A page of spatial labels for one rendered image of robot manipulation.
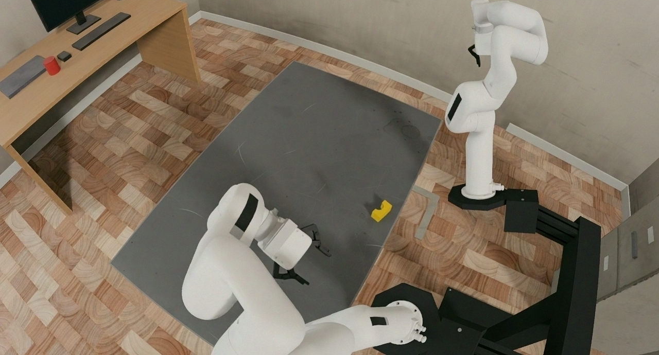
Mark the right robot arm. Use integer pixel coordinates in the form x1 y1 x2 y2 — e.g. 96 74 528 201
445 0 548 200

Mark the yellow arch block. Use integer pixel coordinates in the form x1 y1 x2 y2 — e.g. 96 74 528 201
371 200 392 222

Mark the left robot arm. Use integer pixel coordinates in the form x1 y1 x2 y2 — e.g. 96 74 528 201
182 183 426 355

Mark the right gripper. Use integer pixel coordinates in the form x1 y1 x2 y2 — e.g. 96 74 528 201
468 31 492 67

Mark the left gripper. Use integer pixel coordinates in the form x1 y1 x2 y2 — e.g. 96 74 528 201
257 224 331 285

